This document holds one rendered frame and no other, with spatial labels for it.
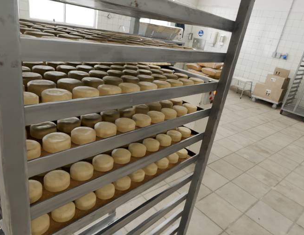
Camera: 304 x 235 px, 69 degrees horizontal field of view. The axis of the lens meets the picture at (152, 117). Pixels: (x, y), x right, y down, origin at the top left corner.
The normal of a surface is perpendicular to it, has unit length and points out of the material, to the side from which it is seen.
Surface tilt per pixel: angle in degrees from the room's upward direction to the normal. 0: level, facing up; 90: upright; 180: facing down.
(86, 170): 0
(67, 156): 90
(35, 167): 90
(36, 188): 0
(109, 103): 90
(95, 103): 90
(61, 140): 0
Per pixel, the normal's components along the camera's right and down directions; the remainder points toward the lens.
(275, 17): -0.74, 0.14
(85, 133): 0.16, -0.91
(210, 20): 0.72, 0.36
